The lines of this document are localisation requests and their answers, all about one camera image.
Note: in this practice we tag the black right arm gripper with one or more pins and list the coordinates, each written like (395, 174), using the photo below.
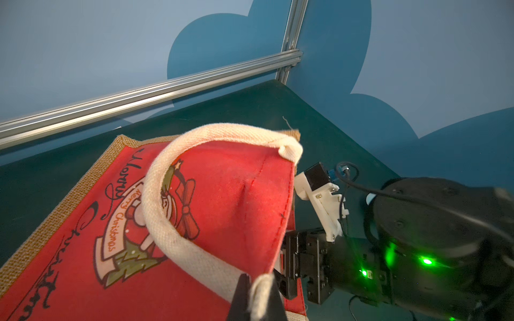
(351, 265)

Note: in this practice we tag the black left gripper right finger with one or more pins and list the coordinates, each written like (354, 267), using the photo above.
(275, 310)

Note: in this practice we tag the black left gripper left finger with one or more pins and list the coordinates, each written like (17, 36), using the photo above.
(239, 306)

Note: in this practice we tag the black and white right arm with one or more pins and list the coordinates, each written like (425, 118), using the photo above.
(431, 246)

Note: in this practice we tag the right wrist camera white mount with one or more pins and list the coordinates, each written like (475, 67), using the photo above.
(316, 186)

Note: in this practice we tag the right aluminium frame post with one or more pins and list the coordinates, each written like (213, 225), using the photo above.
(294, 24)

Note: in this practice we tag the horizontal aluminium frame rail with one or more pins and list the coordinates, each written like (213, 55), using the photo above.
(49, 123)

